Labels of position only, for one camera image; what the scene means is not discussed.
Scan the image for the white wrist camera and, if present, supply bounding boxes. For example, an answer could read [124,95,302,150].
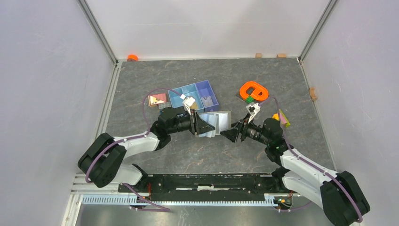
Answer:
[246,102,261,123]
[180,94,195,115]

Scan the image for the wooden arch piece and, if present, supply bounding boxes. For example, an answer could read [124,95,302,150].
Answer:
[309,87,318,101]

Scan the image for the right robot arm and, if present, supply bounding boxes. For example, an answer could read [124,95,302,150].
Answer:
[220,118,371,226]

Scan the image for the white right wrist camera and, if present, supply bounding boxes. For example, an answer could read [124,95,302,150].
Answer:
[246,102,261,123]

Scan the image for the pink card box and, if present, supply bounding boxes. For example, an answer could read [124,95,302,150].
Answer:
[148,93,167,107]

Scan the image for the purple plastic drawer box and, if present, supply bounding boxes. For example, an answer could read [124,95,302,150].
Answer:
[195,80,219,112]

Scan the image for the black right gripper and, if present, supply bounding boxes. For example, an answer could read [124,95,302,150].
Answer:
[220,113,271,146]

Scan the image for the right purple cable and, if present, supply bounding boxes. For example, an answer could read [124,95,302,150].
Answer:
[258,97,364,224]

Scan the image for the orange cap at wall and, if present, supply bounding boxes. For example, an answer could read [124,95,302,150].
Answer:
[127,54,138,62]

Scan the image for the orange plastic ring toy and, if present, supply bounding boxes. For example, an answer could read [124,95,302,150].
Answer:
[238,81,269,101]

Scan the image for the light blue middle drawer box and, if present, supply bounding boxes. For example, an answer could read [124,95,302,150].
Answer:
[182,83,204,113]

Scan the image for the clear plastic block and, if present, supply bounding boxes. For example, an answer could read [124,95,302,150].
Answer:
[158,102,171,110]

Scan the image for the card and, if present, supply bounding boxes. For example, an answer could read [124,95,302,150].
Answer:
[201,96,214,107]

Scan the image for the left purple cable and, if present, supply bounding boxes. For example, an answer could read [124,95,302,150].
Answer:
[85,88,186,213]

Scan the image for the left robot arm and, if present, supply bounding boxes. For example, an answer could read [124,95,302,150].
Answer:
[78,107,215,192]

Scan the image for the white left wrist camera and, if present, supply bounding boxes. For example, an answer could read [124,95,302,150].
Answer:
[180,94,195,115]

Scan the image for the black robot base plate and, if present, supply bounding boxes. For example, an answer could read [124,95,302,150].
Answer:
[118,169,294,202]

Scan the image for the light blue left drawer box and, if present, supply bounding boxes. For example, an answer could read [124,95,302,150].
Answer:
[168,87,188,108]

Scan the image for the purple cable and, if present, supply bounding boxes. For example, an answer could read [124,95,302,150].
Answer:
[85,88,186,213]
[258,97,364,224]

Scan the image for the green block on black plate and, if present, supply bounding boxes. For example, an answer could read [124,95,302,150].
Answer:
[236,94,260,105]

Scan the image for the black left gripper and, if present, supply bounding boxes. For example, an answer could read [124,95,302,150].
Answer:
[168,108,215,135]

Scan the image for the colourful building block stack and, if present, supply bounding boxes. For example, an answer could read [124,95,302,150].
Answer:
[272,110,290,127]

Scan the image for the light blue drawer box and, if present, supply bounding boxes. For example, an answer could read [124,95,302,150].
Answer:
[168,87,188,108]
[182,83,204,113]

